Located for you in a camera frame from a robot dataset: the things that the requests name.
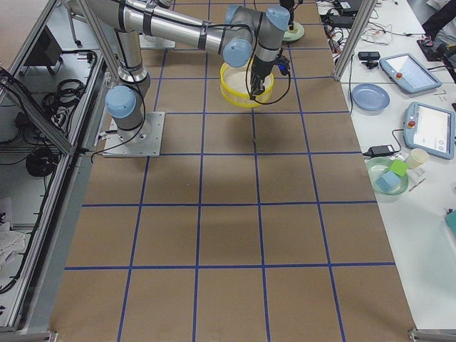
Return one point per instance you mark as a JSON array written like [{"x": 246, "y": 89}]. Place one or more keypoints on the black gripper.
[{"x": 260, "y": 70}]

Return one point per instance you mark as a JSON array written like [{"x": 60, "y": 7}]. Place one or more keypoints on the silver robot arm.
[
  {"x": 291, "y": 6},
  {"x": 247, "y": 36}
]

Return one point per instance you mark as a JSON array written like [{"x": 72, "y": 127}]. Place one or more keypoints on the light green plate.
[{"x": 294, "y": 32}]

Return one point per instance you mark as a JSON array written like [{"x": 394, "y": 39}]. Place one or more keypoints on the blue plate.
[{"x": 370, "y": 97}]

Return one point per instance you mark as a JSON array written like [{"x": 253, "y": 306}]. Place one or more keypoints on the black webcam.
[{"x": 369, "y": 58}]

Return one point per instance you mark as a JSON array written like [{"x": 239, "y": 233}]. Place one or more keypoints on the black power adapter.
[{"x": 380, "y": 151}]

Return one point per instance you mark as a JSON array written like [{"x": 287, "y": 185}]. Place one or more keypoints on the far teach pendant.
[{"x": 408, "y": 73}]

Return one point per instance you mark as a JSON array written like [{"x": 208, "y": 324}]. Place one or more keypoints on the teach pendant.
[
  {"x": 430, "y": 128},
  {"x": 408, "y": 73}
]

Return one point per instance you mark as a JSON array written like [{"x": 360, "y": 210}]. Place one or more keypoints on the green bowl with blocks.
[{"x": 378, "y": 166}]

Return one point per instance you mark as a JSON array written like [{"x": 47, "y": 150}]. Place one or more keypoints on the green foam block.
[{"x": 398, "y": 167}]

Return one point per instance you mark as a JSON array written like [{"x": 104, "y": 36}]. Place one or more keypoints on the blue foam block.
[{"x": 388, "y": 182}]

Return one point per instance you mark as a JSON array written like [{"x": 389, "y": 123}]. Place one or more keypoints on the cream paper cup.
[{"x": 416, "y": 158}]

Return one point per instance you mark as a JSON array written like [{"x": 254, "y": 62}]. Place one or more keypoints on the near teach pendant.
[{"x": 430, "y": 128}]

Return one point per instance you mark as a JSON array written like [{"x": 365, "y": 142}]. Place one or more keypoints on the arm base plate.
[
  {"x": 155, "y": 43},
  {"x": 140, "y": 143}
]

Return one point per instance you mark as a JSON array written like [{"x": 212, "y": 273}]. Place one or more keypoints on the aluminium frame post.
[{"x": 360, "y": 22}]

